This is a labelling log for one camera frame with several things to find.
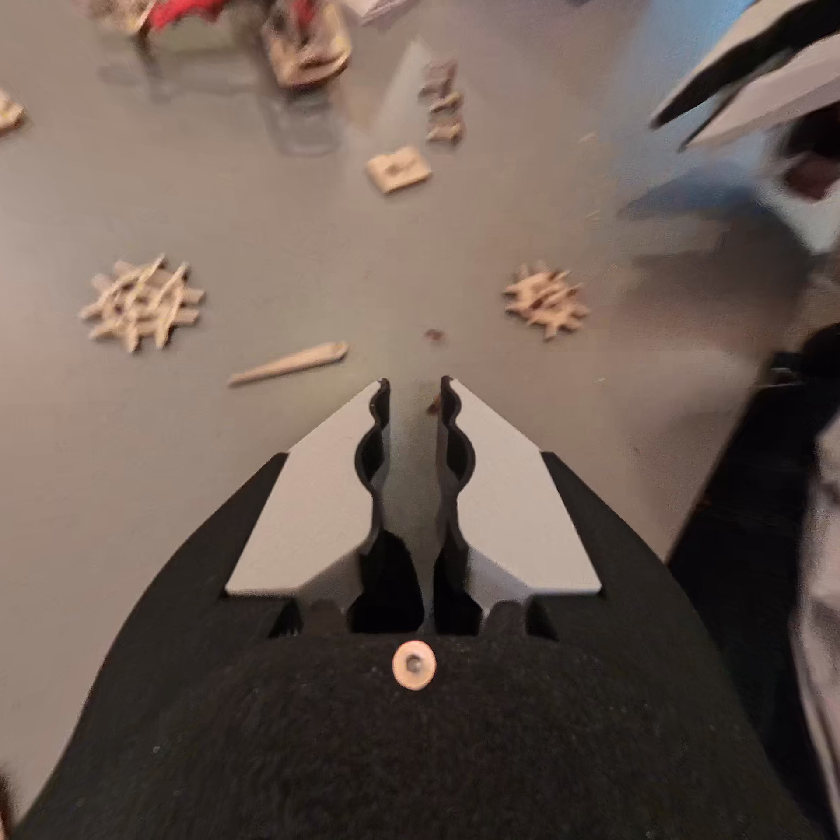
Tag wooden model part with red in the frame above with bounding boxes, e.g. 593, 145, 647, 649
85, 0, 221, 37

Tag square wooden plate with holes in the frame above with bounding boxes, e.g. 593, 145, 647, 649
365, 146, 433, 196

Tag person's dark jeans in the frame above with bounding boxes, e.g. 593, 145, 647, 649
666, 322, 840, 840

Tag grey desk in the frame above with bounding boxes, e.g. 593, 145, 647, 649
0, 0, 840, 821

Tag person's white t-shirt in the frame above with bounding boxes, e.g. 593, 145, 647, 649
787, 420, 840, 808

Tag round wooden ring gear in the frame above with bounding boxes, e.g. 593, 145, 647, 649
77, 254, 206, 355

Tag pointed wooden stick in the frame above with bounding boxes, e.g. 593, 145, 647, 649
226, 340, 349, 388

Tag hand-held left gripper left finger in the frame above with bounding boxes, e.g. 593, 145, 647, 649
224, 378, 393, 611

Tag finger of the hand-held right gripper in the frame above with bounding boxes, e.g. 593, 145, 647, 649
650, 0, 840, 129
682, 36, 840, 152

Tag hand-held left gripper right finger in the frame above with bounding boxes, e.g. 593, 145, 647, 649
438, 376, 603, 611

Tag wooden spoked gear with hub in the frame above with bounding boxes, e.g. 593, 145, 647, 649
502, 260, 590, 341

